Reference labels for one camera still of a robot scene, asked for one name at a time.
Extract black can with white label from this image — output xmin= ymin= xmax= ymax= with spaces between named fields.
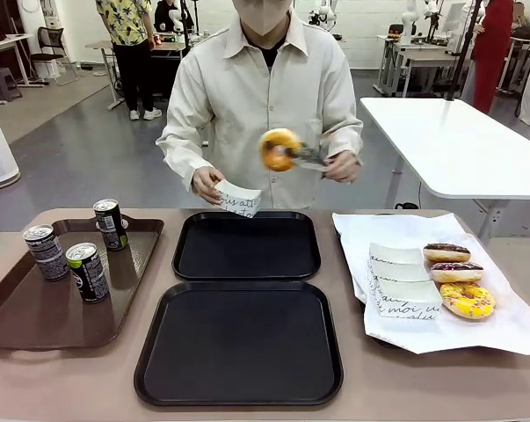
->
xmin=23 ymin=223 xmax=71 ymax=282

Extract person in black clothes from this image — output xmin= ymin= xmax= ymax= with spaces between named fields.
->
xmin=153 ymin=0 xmax=183 ymax=33

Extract white paper sheet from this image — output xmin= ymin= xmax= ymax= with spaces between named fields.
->
xmin=331 ymin=212 xmax=530 ymax=356

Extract chocolate glazed donut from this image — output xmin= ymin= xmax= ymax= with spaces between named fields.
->
xmin=422 ymin=242 xmax=473 ymax=265

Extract black stand pole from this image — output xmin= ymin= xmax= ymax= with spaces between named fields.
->
xmin=441 ymin=0 xmax=486 ymax=103

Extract person in yellow floral shirt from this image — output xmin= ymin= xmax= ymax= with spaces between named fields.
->
xmin=94 ymin=0 xmax=164 ymax=122

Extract grey plastic stool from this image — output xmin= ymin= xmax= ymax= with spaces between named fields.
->
xmin=0 ymin=65 xmax=23 ymax=105

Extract black office chair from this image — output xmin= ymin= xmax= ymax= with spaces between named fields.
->
xmin=28 ymin=26 xmax=79 ymax=87

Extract person's right hand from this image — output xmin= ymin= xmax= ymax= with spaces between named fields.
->
xmin=191 ymin=166 xmax=226 ymax=206

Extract person's left hand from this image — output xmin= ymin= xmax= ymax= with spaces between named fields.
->
xmin=320 ymin=150 xmax=363 ymax=184

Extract orange glazed donut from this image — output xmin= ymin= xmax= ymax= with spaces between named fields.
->
xmin=258 ymin=127 xmax=303 ymax=173

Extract chocolate donut with pink sprinkles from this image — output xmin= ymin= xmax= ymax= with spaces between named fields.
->
xmin=429 ymin=260 xmax=486 ymax=284

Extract person's left forearm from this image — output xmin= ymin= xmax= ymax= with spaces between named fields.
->
xmin=319 ymin=113 xmax=365 ymax=164

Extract white lab table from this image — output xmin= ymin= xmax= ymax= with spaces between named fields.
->
xmin=375 ymin=33 xmax=473 ymax=98

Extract person in cream shirt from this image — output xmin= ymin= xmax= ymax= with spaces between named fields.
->
xmin=156 ymin=8 xmax=365 ymax=211

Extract brown plastic tray with handles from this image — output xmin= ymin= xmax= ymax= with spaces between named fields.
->
xmin=0 ymin=218 xmax=166 ymax=353

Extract person's right forearm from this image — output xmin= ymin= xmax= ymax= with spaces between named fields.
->
xmin=156 ymin=118 xmax=217 ymax=186

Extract grey work desk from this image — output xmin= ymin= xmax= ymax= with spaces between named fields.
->
xmin=84 ymin=38 xmax=187 ymax=112

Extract person in red apron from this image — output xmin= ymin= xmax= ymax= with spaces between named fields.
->
xmin=460 ymin=0 xmax=517 ymax=115

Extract white face mask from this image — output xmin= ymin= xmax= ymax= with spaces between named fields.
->
xmin=236 ymin=0 xmax=288 ymax=37

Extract black Pepsi can green stripe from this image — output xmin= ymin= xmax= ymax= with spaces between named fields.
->
xmin=91 ymin=198 xmax=129 ymax=252
xmin=65 ymin=241 xmax=113 ymax=305

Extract yellow glazed sprinkle donut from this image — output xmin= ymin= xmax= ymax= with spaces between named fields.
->
xmin=439 ymin=280 xmax=497 ymax=321

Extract metal serving tongs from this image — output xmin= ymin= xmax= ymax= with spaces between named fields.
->
xmin=289 ymin=141 xmax=332 ymax=173

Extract white desk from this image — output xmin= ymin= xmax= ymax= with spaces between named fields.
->
xmin=0 ymin=33 xmax=45 ymax=89

